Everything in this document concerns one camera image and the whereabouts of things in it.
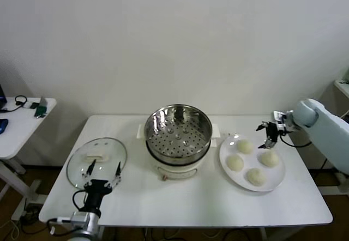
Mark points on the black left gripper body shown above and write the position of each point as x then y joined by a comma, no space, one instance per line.
96,194

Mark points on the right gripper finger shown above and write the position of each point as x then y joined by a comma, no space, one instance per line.
262,125
270,144

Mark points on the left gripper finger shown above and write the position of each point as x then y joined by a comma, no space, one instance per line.
118,174
87,173

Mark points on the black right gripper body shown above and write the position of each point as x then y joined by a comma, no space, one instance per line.
272,132

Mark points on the white steamed baozi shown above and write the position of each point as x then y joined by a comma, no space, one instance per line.
256,176
269,159
244,146
235,162

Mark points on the round glass pot lid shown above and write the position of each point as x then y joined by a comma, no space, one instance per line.
106,148

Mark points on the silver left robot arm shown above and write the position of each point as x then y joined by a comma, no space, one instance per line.
87,224

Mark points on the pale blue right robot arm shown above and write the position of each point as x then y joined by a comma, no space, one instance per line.
327,132

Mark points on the stainless steel steamer basket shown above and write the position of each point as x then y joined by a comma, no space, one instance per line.
163,118

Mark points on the white round plate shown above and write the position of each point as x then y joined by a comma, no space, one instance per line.
252,161

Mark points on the white table leg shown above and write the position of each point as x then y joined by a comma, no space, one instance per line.
263,234
101,234

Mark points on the white electric cooking pot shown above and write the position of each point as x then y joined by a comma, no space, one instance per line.
177,171

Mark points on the floor power strip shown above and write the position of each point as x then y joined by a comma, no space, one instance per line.
30,215

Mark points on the white side table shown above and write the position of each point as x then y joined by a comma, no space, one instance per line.
21,132

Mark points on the white background shelf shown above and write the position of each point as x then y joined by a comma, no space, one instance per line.
344,87

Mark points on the small black device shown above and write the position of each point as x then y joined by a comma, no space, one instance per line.
34,105

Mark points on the blue computer mouse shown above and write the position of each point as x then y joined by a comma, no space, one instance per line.
3,126

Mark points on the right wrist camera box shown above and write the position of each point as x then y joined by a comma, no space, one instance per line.
279,115

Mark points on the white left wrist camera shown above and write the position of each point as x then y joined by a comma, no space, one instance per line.
61,220

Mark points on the white floor base frame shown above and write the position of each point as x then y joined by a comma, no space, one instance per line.
332,190

